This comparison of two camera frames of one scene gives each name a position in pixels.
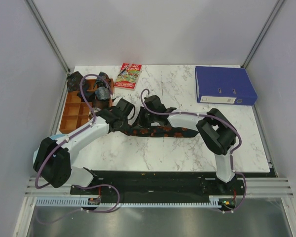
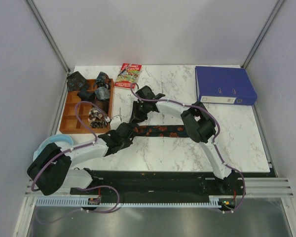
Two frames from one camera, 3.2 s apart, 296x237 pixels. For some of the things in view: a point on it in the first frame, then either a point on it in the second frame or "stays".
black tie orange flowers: x=160 y=132 stays
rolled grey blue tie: x=102 y=93 stays
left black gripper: x=125 y=127 → x=127 y=143
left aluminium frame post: x=47 y=32 stays
